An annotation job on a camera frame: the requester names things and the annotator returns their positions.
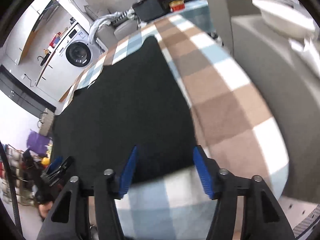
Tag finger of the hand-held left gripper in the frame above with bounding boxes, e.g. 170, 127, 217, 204
41, 156, 75, 188

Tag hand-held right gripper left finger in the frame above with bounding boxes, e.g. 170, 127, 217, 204
37, 145, 139, 240

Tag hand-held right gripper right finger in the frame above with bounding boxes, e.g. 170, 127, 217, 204
192, 145, 298, 240

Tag black knit garment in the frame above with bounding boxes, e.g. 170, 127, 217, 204
51, 36, 200, 189

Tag purple bag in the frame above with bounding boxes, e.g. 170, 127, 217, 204
27, 129, 52, 154

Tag shoe rack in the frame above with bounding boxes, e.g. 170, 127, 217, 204
0, 142, 38, 200

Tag woven laundry basket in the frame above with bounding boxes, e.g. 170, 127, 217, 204
40, 108, 55, 136

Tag checked blanket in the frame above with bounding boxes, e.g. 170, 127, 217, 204
59, 0, 290, 240

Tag dark glass door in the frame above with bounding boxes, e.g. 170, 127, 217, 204
0, 67, 56, 117

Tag white floor cabinets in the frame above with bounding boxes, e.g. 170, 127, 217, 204
35, 54, 64, 88

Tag white washing machine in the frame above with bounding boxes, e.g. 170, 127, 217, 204
50, 21, 105, 80

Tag grey sofa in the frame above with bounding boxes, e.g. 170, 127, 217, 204
85, 5, 143, 48

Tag light blue towel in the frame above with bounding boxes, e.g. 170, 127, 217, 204
89, 11, 123, 43

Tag black white striped cloth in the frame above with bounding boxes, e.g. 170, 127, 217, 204
117, 9, 137, 22

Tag black tablet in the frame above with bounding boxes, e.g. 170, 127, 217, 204
132, 0, 168, 22

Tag red box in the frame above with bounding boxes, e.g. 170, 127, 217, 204
169, 1, 187, 12

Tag white basin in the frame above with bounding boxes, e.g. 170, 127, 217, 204
252, 0, 316, 38

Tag grey bed frame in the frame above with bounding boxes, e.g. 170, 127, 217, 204
231, 15, 320, 202

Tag white wall cabinet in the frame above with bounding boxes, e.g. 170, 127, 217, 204
5, 0, 60, 65

